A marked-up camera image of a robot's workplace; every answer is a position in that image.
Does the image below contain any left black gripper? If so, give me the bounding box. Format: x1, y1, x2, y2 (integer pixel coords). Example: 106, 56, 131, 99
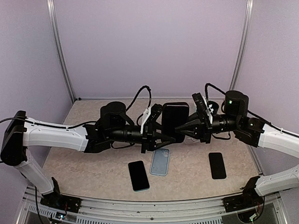
108, 122, 176, 154

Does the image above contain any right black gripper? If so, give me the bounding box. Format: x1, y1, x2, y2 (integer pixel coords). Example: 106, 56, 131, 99
175, 109, 241, 144

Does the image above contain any light blue phone case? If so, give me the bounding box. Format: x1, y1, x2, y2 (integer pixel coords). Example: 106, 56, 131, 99
149, 148, 170, 176

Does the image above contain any clear phone case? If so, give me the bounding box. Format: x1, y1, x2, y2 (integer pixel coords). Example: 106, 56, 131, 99
184, 136, 200, 145

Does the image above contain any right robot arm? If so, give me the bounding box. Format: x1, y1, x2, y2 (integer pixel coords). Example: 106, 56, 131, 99
175, 91, 299, 207

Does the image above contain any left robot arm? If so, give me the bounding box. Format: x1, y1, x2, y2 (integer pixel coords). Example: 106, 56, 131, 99
0, 101, 201, 208

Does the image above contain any black phone teal edge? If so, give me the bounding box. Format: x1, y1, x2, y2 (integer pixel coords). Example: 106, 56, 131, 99
128, 161, 150, 192

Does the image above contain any dark green mug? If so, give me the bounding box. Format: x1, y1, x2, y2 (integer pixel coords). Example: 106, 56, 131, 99
208, 101, 219, 115

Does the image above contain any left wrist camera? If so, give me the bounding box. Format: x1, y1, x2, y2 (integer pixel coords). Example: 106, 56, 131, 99
140, 104, 162, 134

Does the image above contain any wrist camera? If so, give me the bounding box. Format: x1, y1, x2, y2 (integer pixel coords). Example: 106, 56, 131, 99
140, 104, 162, 134
192, 93, 213, 125

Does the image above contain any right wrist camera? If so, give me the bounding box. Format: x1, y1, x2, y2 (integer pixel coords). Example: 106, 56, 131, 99
192, 93, 213, 125

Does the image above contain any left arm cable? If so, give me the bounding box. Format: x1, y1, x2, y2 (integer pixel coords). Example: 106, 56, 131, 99
0, 85, 152, 131

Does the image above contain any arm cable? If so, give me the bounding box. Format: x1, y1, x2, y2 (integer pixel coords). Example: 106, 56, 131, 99
0, 85, 152, 131
204, 83, 299, 140

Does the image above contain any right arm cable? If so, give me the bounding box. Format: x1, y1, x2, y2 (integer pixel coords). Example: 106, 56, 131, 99
204, 83, 299, 140

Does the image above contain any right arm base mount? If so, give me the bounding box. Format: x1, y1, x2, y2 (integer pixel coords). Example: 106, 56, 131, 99
223, 176, 264, 212

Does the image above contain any aluminium frame rail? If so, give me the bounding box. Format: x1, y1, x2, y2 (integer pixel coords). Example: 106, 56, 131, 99
14, 185, 253, 224

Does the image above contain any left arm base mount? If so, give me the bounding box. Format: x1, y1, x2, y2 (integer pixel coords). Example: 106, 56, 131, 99
40, 177, 82, 213

